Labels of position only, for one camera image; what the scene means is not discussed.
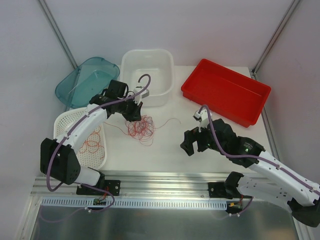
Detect red striped wire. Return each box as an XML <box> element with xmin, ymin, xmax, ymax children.
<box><xmin>78</xmin><ymin>124</ymin><xmax>105</xmax><ymax>162</ymax></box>

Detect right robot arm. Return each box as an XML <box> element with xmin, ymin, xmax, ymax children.
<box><xmin>180</xmin><ymin>119</ymin><xmax>320</xmax><ymax>228</ymax></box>

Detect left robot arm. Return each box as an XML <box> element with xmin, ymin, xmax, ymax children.
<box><xmin>40</xmin><ymin>80</ymin><xmax>151</xmax><ymax>195</ymax></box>

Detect teal transparent plastic bin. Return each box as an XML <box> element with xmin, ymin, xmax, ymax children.
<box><xmin>55</xmin><ymin>57</ymin><xmax>120</xmax><ymax>109</ymax></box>

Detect red plastic tray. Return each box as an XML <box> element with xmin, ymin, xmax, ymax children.
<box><xmin>181</xmin><ymin>58</ymin><xmax>272</xmax><ymax>128</ymax></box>

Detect white plastic tub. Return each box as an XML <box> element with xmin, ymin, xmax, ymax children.
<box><xmin>120</xmin><ymin>49</ymin><xmax>175</xmax><ymax>108</ymax></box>

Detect white perforated basket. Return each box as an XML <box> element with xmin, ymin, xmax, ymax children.
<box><xmin>53</xmin><ymin>107</ymin><xmax>107</xmax><ymax>170</ymax></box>

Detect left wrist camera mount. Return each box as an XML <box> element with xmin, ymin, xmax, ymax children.
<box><xmin>133</xmin><ymin>86</ymin><xmax>150</xmax><ymax>104</ymax></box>

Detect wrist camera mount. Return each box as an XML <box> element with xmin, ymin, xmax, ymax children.
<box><xmin>193</xmin><ymin>108</ymin><xmax>212</xmax><ymax>129</ymax></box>
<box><xmin>133</xmin><ymin>86</ymin><xmax>150</xmax><ymax>104</ymax></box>

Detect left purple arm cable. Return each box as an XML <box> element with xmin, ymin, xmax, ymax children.
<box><xmin>46</xmin><ymin>73</ymin><xmax>152</xmax><ymax>193</ymax></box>

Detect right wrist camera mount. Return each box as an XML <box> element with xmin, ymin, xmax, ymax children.
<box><xmin>193</xmin><ymin>108</ymin><xmax>212</xmax><ymax>129</ymax></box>

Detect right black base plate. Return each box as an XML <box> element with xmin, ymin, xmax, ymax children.
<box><xmin>207</xmin><ymin>182</ymin><xmax>242</xmax><ymax>200</ymax></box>

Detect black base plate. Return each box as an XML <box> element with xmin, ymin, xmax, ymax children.
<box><xmin>76</xmin><ymin>179</ymin><xmax>121</xmax><ymax>196</ymax></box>
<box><xmin>207</xmin><ymin>182</ymin><xmax>242</xmax><ymax>200</ymax></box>

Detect aluminium mounting rail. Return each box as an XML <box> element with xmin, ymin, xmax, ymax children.
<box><xmin>31</xmin><ymin>171</ymin><xmax>276</xmax><ymax>202</ymax></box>

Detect left aluminium frame post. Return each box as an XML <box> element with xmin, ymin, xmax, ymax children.
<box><xmin>36</xmin><ymin>0</ymin><xmax>78</xmax><ymax>69</ymax></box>

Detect aluminium frame post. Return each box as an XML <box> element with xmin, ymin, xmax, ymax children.
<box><xmin>251</xmin><ymin>0</ymin><xmax>302</xmax><ymax>79</ymax></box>
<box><xmin>36</xmin><ymin>0</ymin><xmax>78</xmax><ymax>69</ymax></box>

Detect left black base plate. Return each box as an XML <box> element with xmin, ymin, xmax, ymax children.
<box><xmin>76</xmin><ymin>179</ymin><xmax>121</xmax><ymax>196</ymax></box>

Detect right aluminium frame post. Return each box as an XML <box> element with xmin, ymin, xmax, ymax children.
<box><xmin>251</xmin><ymin>0</ymin><xmax>302</xmax><ymax>79</ymax></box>

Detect white slotted cable duct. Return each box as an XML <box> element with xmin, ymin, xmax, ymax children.
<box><xmin>41</xmin><ymin>197</ymin><xmax>228</xmax><ymax>211</ymax></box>

